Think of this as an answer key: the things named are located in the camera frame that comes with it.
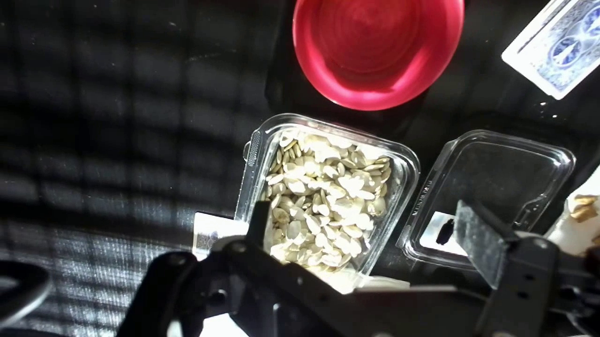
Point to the clear glass seed container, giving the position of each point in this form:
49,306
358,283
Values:
405,180

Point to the pumpkin seeds pile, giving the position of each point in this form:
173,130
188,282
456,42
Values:
328,199

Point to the pink plastic bowl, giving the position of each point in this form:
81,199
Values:
375,49

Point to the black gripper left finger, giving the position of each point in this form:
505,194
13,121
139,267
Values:
188,293

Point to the brown snack pieces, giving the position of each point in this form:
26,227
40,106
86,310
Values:
583,209

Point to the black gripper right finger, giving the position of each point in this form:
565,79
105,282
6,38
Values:
536,293

